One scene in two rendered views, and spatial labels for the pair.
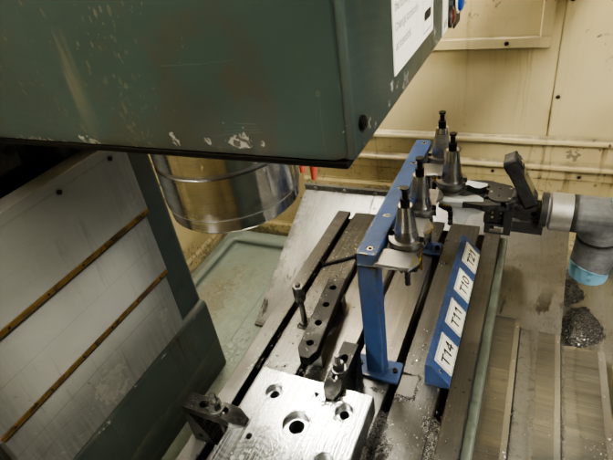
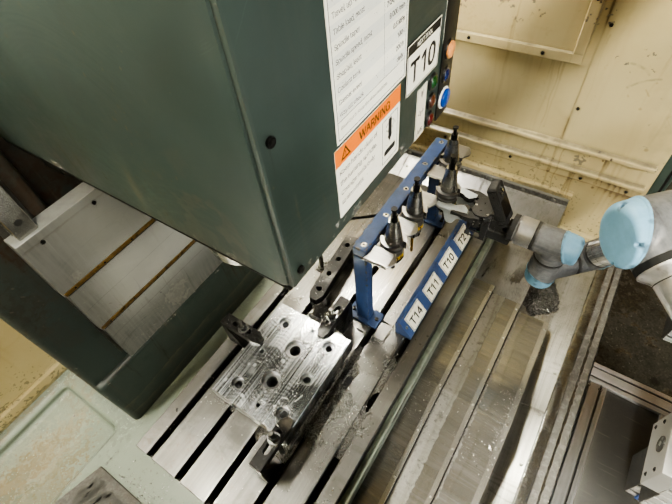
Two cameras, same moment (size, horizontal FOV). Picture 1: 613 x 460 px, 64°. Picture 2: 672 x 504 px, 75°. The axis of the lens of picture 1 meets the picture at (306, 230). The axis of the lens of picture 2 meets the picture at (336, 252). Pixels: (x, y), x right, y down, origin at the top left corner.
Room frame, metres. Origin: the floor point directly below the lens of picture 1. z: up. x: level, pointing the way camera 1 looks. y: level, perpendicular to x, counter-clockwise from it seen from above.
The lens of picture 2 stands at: (0.03, -0.15, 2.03)
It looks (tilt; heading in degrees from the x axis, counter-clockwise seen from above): 51 degrees down; 10
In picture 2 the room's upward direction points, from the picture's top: 7 degrees counter-clockwise
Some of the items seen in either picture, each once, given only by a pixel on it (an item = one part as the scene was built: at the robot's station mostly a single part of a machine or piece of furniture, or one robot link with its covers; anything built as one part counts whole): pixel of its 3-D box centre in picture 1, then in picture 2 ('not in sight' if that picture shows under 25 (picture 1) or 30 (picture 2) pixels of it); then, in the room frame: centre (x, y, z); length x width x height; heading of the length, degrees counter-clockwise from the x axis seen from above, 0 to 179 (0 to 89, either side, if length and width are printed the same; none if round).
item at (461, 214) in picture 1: (460, 210); (449, 213); (0.84, -0.32, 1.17); 0.09 x 0.03 x 0.06; 74
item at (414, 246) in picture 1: (406, 241); (393, 241); (0.71, -0.18, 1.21); 0.06 x 0.06 x 0.03
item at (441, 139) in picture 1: (441, 141); (452, 148); (1.00, -0.34, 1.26); 0.04 x 0.04 x 0.07
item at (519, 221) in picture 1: (514, 209); (492, 221); (0.82, -0.43, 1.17); 0.12 x 0.08 x 0.09; 61
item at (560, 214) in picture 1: (558, 210); (524, 230); (0.78, -0.50, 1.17); 0.08 x 0.05 x 0.08; 151
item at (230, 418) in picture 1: (218, 418); (244, 333); (0.58, 0.22, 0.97); 0.13 x 0.03 x 0.15; 61
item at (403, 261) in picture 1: (398, 260); (382, 257); (0.66, -0.15, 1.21); 0.07 x 0.05 x 0.01; 61
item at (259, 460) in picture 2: not in sight; (275, 446); (0.29, 0.09, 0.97); 0.13 x 0.03 x 0.15; 151
